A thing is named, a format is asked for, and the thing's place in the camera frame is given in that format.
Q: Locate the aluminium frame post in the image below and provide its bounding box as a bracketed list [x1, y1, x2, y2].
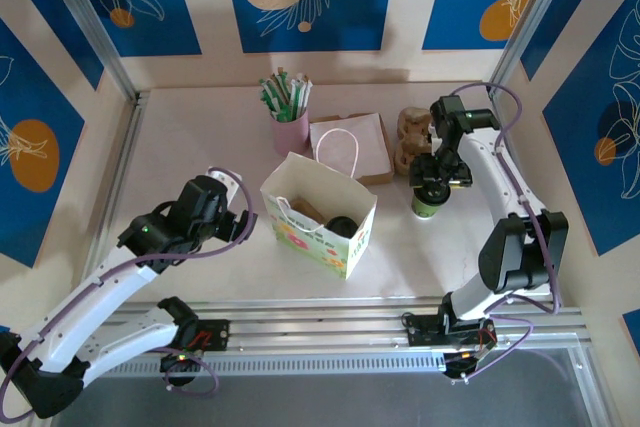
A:
[35, 0, 147, 106]
[485, 0, 591, 101]

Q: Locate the white paper napkin stack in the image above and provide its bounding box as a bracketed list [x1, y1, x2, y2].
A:
[309, 114, 392, 176]

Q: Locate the black plastic cup lid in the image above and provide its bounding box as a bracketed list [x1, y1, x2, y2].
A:
[324, 215, 359, 238]
[414, 185, 450, 204]

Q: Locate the black controller board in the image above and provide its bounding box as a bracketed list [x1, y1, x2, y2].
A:
[159, 349, 202, 388]
[442, 349, 489, 386]

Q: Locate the aluminium side rail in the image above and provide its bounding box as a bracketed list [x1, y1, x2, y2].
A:
[487, 89, 561, 306]
[82, 91, 149, 298]

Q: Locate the white wrapped straw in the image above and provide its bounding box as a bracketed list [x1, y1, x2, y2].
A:
[290, 72, 305, 118]
[295, 77, 314, 117]

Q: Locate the pink straw holder cup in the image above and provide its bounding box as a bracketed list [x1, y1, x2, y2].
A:
[271, 107, 311, 154]

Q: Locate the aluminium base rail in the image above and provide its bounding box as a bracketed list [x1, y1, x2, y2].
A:
[74, 296, 587, 356]

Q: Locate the slotted grey cable duct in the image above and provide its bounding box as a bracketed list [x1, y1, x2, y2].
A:
[99, 350, 449, 379]

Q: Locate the brown cardboard napkin tray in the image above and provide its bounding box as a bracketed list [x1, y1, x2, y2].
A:
[308, 111, 396, 186]

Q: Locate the white paper takeout bag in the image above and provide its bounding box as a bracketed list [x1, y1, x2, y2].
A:
[260, 127, 378, 282]

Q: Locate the green striped wrapped straw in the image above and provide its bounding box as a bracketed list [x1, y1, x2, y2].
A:
[277, 66, 291, 121]
[258, 77, 286, 122]
[260, 91, 284, 122]

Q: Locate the green white paper coffee cup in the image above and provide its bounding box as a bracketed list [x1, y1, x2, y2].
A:
[411, 186, 450, 221]

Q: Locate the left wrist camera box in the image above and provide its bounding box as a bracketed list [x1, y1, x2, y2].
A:
[207, 170, 244, 203]

